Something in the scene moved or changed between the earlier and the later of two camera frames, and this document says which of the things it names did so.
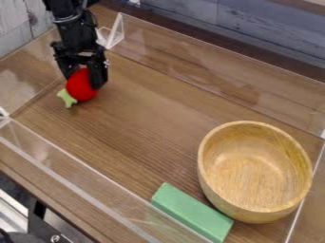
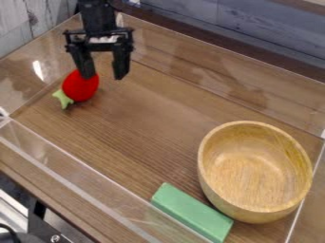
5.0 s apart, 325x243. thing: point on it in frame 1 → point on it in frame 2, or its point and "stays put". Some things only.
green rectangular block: (195, 215) stays put
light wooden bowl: (254, 169) stays put
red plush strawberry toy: (80, 88) stays put
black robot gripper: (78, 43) → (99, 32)
